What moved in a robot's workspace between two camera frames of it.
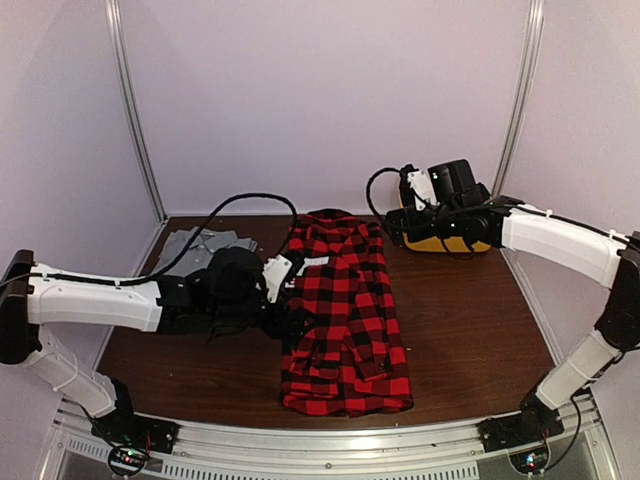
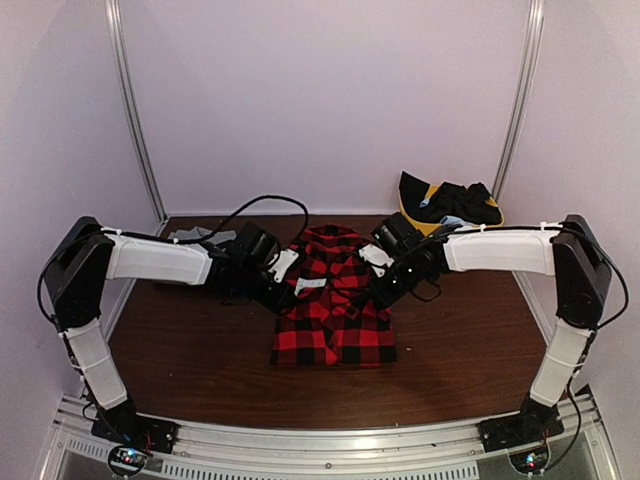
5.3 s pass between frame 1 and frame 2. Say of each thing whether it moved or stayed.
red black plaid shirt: moved
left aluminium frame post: stayed
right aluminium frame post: stayed
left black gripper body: moved
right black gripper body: moved
